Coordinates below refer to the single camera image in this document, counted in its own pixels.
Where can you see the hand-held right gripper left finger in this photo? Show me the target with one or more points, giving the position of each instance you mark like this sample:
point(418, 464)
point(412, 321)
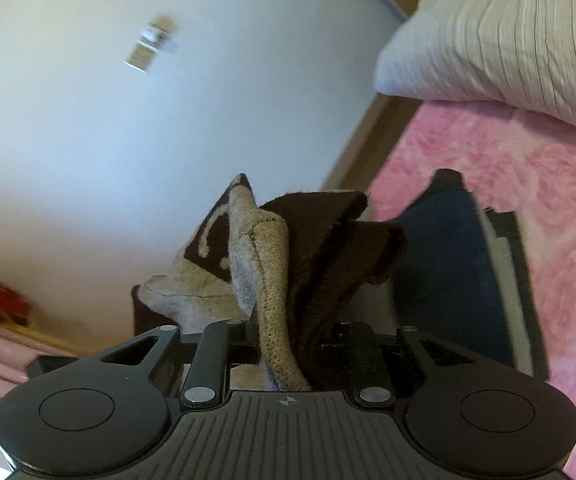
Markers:
point(218, 355)

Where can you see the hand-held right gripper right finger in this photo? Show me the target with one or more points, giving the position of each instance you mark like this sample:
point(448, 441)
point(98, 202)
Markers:
point(367, 355)

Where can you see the brown and grey sweater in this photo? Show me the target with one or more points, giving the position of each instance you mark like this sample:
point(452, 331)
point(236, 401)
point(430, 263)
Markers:
point(278, 285)

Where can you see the folded navy garment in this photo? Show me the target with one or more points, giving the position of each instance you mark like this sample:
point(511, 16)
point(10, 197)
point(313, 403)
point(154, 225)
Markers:
point(442, 260)

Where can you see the pink floral blanket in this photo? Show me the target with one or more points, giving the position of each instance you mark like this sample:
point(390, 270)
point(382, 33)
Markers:
point(542, 185)

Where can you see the striped duvet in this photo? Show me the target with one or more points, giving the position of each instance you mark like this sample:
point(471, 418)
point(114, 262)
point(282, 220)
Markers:
point(507, 35)

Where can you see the blurry wall-mounted device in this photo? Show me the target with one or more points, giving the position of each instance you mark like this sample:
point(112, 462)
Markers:
point(152, 42)

